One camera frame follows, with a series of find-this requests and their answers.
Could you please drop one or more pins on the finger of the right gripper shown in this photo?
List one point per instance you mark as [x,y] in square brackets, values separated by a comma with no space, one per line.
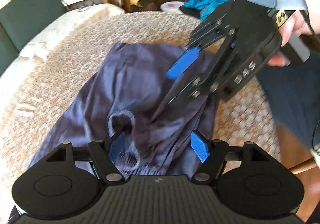
[183,63]
[180,95]

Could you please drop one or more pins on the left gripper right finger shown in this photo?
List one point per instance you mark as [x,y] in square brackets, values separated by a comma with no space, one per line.
[200,145]

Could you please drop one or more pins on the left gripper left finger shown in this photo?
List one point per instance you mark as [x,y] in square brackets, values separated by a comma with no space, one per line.
[116,146]

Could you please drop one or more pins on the purple garment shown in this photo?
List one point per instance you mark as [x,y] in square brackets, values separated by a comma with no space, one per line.
[122,97]

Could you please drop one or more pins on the pile of clothes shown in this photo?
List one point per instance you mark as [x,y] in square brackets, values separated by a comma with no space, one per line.
[200,9]

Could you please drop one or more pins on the person's right hand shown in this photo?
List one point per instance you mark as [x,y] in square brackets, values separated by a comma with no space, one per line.
[296,24]

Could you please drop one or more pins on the person's dark blue trousers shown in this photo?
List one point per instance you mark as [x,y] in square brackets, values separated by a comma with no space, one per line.
[293,94]

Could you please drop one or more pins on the lace tablecloth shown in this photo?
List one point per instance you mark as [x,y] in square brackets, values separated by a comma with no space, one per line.
[55,81]

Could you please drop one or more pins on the dark green sofa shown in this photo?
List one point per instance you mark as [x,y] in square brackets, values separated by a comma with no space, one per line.
[21,21]

